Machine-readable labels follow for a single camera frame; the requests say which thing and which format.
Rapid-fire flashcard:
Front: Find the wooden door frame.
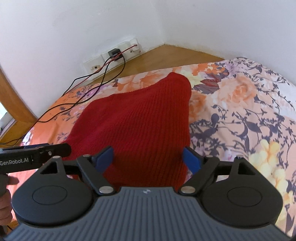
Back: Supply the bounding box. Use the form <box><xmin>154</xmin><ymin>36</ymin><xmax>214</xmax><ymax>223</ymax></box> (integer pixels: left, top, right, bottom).
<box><xmin>1</xmin><ymin>70</ymin><xmax>37</xmax><ymax>147</ymax></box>

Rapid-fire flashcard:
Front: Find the red cable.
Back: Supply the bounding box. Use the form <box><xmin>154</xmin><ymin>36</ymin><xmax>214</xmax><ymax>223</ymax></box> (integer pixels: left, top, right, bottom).
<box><xmin>67</xmin><ymin>44</ymin><xmax>138</xmax><ymax>93</ymax></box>

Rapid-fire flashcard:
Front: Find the black power adapter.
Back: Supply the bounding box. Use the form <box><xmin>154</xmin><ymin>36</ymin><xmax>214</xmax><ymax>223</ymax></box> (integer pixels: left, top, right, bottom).
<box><xmin>108</xmin><ymin>48</ymin><xmax>121</xmax><ymax>58</ymax></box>

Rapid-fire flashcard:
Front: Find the black cable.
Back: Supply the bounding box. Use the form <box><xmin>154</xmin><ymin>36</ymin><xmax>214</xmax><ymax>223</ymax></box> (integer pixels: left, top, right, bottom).
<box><xmin>0</xmin><ymin>54</ymin><xmax>127</xmax><ymax>145</ymax></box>
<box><xmin>62</xmin><ymin>56</ymin><xmax>117</xmax><ymax>96</ymax></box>

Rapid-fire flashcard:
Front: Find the red knit cardigan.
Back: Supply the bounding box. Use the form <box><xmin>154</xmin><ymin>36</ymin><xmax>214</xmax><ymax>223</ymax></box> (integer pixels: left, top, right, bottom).
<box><xmin>66</xmin><ymin>72</ymin><xmax>191</xmax><ymax>189</ymax></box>

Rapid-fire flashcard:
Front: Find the white wall socket strip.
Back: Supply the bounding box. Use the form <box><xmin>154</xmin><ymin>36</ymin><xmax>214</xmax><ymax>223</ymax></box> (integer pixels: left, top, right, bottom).
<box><xmin>83</xmin><ymin>38</ymin><xmax>141</xmax><ymax>74</ymax></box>

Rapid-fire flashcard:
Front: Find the person's left hand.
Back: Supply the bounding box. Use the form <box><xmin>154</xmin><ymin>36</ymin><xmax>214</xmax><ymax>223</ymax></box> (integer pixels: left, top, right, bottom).
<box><xmin>0</xmin><ymin>176</ymin><xmax>20</xmax><ymax>227</ymax></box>

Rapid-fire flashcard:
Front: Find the orange floral bedsheet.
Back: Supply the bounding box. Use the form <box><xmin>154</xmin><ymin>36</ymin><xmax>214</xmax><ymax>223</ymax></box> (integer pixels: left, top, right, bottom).
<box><xmin>22</xmin><ymin>57</ymin><xmax>295</xmax><ymax>236</ymax></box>

